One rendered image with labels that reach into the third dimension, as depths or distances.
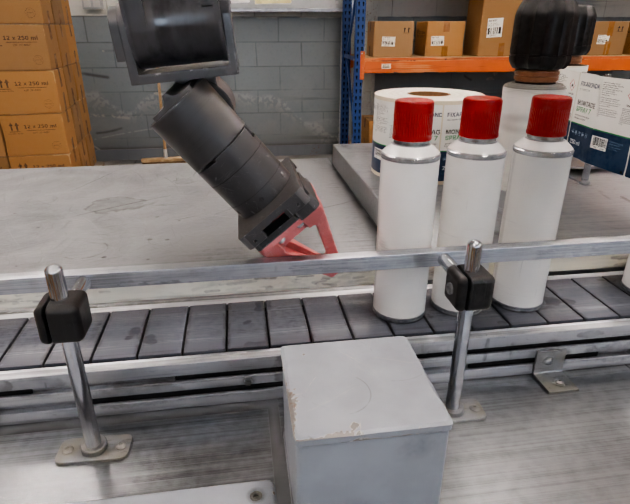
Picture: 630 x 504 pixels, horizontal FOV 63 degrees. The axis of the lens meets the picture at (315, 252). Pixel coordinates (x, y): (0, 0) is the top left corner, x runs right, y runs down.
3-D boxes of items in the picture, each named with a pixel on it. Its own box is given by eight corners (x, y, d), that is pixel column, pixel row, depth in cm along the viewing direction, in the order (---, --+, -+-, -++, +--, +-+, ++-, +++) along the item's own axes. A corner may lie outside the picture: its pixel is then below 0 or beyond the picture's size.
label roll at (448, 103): (365, 158, 109) (367, 87, 103) (457, 157, 110) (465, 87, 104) (379, 185, 91) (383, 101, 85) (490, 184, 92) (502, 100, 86)
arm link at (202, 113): (134, 122, 38) (189, 69, 37) (149, 106, 44) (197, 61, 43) (201, 189, 41) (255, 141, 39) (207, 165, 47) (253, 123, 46)
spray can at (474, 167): (469, 290, 55) (497, 93, 47) (491, 315, 50) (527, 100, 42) (423, 294, 54) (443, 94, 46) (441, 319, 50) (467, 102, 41)
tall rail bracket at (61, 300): (127, 400, 46) (96, 232, 40) (110, 462, 40) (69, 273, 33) (90, 404, 46) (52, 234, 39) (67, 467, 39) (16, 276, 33)
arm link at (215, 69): (102, 3, 35) (227, -9, 36) (134, 4, 45) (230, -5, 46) (143, 171, 40) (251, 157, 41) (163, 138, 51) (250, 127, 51)
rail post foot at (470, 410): (476, 400, 47) (477, 393, 46) (488, 420, 44) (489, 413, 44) (416, 404, 46) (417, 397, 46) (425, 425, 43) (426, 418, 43)
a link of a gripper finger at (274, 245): (354, 229, 52) (294, 161, 48) (372, 260, 45) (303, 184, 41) (303, 271, 53) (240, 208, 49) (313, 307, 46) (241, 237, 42)
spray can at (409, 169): (415, 296, 54) (433, 94, 46) (432, 322, 49) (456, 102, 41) (367, 299, 53) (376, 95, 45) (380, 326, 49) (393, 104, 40)
